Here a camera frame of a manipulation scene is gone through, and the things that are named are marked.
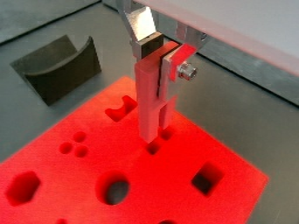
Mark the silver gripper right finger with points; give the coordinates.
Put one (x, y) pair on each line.
(193, 40)

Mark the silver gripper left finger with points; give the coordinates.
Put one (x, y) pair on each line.
(138, 18)

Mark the red double-square peg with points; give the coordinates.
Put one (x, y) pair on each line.
(154, 111)

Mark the black curved holder stand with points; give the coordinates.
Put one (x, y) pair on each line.
(57, 68)

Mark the red shape-sorter block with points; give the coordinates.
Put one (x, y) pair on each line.
(89, 172)

